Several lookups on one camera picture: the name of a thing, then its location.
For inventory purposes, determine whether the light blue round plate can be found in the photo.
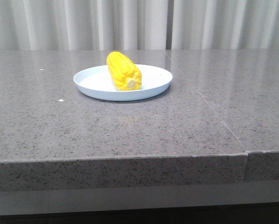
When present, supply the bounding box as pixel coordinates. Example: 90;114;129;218
74;64;173;101

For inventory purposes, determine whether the white pleated curtain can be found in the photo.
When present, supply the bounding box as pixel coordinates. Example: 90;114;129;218
0;0;279;50

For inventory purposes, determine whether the yellow toy corn cob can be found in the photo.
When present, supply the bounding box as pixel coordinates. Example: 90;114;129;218
106;51;142;91

